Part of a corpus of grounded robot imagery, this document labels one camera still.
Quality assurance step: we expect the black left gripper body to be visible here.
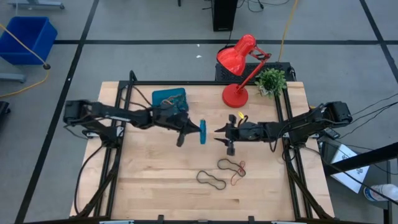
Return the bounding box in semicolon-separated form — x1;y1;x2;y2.
152;104;189;130

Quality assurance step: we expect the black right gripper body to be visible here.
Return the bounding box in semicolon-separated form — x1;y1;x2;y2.
233;121;264;141

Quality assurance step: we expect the long blue rubber band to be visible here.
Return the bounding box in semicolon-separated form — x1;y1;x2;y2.
199;119;207;145

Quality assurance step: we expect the long black rubber band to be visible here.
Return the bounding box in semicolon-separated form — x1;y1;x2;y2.
216;158;246;177
196;170;227;191

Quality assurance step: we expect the thin red rubber band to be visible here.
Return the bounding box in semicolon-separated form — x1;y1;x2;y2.
230;160;246;187

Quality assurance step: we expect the teal blue plastic bin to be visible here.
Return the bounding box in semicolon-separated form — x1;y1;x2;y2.
151;87;190;114

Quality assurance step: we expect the dark blue floor bin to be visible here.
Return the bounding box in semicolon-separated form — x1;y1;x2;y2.
0;16;58;65

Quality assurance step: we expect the small green potted plant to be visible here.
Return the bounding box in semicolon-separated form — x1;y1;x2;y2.
254;68;287;100

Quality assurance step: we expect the red desk lamp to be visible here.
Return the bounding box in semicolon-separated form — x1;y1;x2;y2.
216;34;272;109

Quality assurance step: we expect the black power adapter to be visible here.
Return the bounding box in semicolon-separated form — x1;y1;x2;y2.
323;127;341;140

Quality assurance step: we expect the white printed cardboard box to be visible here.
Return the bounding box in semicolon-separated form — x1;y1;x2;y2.
329;143;371;194

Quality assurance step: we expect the black computer tower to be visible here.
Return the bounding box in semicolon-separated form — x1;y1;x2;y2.
211;0;239;32

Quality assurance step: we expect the black metal beam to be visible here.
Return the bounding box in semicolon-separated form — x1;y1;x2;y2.
323;142;398;177

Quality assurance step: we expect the clear plastic water bottle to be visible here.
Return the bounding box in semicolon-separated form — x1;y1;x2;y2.
363;183;398;202

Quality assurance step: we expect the grey metal floor foot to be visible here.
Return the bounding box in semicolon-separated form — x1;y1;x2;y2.
7;0;65;10
0;73;26;83

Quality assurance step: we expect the black caster base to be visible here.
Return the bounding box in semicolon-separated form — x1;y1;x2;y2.
0;101;12;125

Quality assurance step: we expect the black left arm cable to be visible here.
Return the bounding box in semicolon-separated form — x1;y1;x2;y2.
124;85;153;108

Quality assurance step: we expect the black aluminium table frame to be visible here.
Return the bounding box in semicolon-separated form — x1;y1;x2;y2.
74;70;335;224

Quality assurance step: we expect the yellow hanging cord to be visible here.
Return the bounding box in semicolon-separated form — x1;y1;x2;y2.
0;24;51;99
277;0;299;62

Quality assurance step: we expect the black base power cable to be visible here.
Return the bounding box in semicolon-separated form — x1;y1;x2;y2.
73;143;106;216

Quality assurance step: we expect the black floor cable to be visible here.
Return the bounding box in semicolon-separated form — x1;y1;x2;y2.
341;101;398;138
236;0;265;13
351;93;398;118

